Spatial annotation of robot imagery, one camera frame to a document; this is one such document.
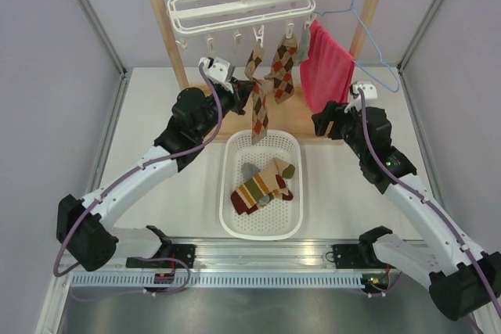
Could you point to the argyle sock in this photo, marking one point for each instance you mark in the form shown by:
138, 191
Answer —
281, 69
262, 87

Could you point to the aluminium frame post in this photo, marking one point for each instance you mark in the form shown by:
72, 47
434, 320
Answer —
428, 18
95, 23

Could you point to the right aluminium frame post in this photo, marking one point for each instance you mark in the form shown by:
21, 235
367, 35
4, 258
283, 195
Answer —
428, 18

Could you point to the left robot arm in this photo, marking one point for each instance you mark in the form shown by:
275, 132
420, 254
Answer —
86, 227

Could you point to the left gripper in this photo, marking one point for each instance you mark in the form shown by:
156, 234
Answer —
242, 90

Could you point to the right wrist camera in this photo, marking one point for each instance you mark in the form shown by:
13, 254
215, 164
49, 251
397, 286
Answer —
369, 91

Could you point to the blue wire hanger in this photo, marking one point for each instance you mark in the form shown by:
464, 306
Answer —
364, 44

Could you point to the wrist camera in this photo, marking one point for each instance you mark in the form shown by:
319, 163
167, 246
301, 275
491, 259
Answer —
219, 71
369, 91

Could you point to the pink towel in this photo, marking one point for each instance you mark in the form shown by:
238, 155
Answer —
327, 72

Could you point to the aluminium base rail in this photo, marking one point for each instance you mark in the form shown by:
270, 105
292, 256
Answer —
258, 256

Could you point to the left aluminium frame post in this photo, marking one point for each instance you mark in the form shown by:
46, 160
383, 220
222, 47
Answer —
95, 23

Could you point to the beige striped sock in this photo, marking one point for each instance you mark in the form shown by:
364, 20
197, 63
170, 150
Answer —
245, 198
281, 191

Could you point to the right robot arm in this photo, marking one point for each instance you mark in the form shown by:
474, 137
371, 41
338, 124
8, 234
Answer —
459, 275

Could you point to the grey sock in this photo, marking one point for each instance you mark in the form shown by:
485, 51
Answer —
249, 170
303, 46

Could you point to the white perforated plastic basket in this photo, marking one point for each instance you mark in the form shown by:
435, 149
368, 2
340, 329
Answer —
279, 219

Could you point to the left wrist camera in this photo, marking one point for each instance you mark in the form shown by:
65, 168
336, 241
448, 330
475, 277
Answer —
219, 71

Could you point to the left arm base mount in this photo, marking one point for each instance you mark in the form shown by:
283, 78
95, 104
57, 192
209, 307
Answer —
172, 253

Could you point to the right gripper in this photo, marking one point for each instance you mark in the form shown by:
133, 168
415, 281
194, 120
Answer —
333, 112

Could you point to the white clip sock hanger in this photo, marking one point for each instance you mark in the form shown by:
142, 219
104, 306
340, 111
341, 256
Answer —
191, 18

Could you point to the white slotted cable duct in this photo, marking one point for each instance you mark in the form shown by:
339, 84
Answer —
219, 280

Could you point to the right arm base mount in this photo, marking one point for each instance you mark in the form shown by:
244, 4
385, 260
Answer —
352, 257

